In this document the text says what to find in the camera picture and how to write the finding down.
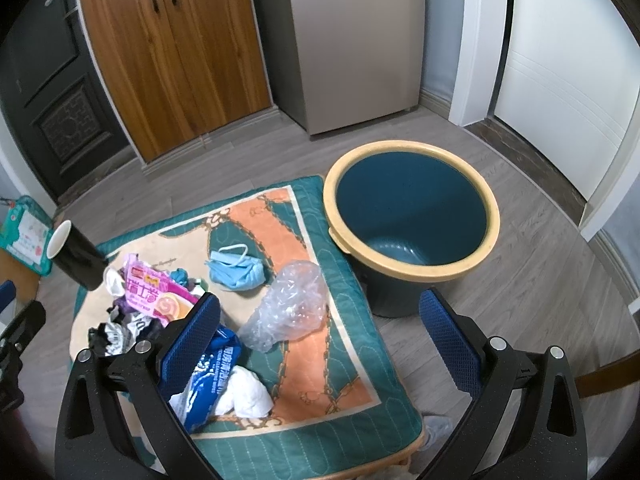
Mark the teal package on floor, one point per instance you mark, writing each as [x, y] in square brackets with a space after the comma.
[25, 233]

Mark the teal bin with yellow rim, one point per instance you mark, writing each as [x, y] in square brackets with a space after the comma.
[408, 215]

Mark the white door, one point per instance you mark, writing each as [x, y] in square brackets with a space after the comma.
[570, 84]

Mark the blue face mask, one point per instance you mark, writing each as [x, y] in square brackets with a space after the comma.
[233, 268]

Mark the wooden cabinet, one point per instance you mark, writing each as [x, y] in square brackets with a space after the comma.
[177, 69]

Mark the pink snack wrapper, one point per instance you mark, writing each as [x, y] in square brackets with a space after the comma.
[154, 293]

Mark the beige refrigerator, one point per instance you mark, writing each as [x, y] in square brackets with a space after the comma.
[332, 64]

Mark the clear plastic bag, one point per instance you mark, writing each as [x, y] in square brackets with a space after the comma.
[293, 307]

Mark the blue wet wipes pack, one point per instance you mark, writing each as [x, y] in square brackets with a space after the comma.
[197, 400]

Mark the white tissue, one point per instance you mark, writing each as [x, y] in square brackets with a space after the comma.
[244, 395]

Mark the black ornate door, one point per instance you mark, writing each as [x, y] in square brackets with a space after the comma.
[54, 102]

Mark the teal orange quilted mat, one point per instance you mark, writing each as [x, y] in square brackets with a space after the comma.
[339, 408]

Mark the teal crumpled cloth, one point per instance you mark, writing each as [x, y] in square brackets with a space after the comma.
[180, 276]

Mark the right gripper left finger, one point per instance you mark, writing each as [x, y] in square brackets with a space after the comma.
[93, 440]

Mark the black white crumpled wrapper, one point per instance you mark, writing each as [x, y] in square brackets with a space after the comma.
[122, 330]

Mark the black paper cup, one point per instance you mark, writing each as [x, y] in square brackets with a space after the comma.
[76, 256]

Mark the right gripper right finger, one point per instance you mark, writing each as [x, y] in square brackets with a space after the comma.
[548, 437]

